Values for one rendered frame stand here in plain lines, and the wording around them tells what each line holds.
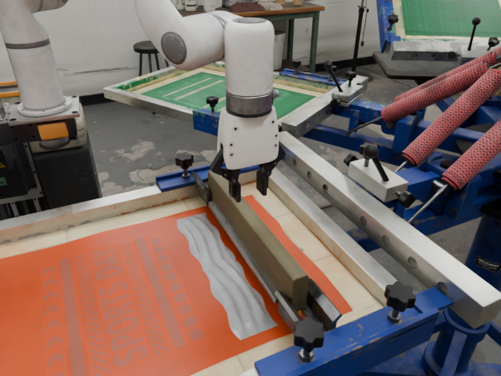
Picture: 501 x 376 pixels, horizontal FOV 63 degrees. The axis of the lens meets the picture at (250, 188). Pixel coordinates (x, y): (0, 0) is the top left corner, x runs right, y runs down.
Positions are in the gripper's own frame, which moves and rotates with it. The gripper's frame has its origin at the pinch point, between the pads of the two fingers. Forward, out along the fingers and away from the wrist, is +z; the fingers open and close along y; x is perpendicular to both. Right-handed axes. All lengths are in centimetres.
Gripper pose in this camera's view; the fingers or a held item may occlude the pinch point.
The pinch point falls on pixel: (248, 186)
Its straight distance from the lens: 75.1
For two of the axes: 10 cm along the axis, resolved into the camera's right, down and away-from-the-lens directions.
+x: 4.3, 4.8, -7.7
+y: -9.0, 2.2, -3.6
